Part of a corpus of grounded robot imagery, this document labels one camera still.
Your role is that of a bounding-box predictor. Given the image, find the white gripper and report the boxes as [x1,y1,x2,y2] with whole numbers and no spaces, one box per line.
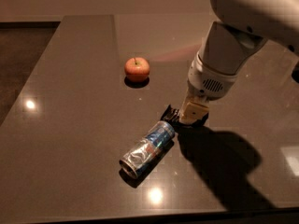
[178,52,237,125]

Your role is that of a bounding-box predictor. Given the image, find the black rxbar chocolate wrapper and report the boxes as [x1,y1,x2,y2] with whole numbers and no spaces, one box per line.
[161,105,208,127]

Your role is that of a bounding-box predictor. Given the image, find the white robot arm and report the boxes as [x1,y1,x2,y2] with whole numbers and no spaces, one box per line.
[178,0,299,125]

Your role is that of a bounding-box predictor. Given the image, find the crushed redbull can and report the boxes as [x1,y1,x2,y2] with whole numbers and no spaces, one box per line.
[120,120,175,179]

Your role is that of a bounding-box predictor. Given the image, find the red apple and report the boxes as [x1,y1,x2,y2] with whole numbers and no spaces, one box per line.
[124,57,150,82]

